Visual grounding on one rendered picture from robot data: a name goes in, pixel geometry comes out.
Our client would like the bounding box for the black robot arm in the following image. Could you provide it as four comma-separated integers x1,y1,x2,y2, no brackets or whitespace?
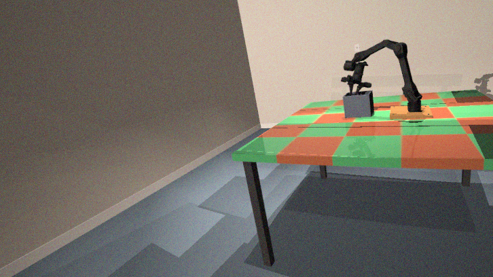
343,39,422,112

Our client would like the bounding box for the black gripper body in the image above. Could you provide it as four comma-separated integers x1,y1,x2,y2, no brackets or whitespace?
341,71,371,88

